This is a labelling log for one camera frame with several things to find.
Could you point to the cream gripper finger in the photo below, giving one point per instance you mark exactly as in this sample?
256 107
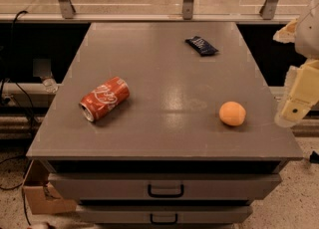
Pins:
287 33
301 93

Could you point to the dark blue rxbar wrapper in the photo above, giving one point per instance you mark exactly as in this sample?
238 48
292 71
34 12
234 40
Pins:
201 46

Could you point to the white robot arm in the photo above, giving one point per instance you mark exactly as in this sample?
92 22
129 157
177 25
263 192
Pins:
307 32

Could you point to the black plug on floor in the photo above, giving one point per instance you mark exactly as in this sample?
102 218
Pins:
314 157

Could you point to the orange fruit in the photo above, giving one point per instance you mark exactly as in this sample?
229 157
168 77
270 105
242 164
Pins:
232 113

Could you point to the grey drawer cabinet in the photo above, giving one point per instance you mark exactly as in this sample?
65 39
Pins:
170 123

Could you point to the red coca-cola can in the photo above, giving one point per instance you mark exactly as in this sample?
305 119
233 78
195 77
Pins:
104 98

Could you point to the lower grey drawer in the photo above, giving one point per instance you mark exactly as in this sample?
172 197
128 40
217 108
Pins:
164 215

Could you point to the grey drawer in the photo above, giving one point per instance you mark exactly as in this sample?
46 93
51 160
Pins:
164 215
126 186

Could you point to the upper grey drawer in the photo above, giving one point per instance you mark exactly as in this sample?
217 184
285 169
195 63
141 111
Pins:
126 186

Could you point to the cardboard box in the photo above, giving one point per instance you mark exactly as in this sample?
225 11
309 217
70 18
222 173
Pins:
41 195

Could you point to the small grey wall box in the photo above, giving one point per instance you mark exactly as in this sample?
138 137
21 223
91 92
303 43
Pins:
42 68

